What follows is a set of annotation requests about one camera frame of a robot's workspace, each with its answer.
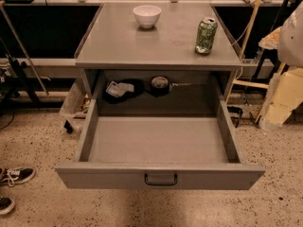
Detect grey metal cabinet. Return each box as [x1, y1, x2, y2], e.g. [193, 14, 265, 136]
[76, 3, 241, 116]

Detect black white sneaker upper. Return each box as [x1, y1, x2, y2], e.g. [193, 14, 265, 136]
[0, 166, 36, 187]

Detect green soda can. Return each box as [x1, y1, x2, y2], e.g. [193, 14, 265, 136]
[195, 17, 218, 55]

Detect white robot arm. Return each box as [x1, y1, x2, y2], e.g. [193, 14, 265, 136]
[258, 2, 303, 131]

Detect black tripod stand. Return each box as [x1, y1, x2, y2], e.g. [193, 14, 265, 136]
[0, 0, 48, 107]

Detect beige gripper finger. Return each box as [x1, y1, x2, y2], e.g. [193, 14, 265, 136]
[258, 67, 303, 131]
[258, 27, 281, 50]

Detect white ceramic bowl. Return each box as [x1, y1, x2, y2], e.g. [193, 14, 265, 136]
[133, 5, 162, 28]

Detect clear plastic bin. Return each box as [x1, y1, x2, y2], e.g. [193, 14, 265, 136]
[60, 79, 89, 133]

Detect black pouch with cards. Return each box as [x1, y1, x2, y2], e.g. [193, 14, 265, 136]
[102, 79, 145, 104]

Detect black white sneaker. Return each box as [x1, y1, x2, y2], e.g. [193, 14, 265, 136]
[0, 166, 36, 187]
[0, 197, 15, 215]

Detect black white sneaker lower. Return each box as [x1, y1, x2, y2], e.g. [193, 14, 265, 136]
[0, 197, 15, 215]

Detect open grey top drawer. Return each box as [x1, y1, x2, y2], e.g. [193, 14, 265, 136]
[55, 90, 265, 190]

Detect black drawer handle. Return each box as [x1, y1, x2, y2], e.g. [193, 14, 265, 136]
[144, 174, 178, 186]

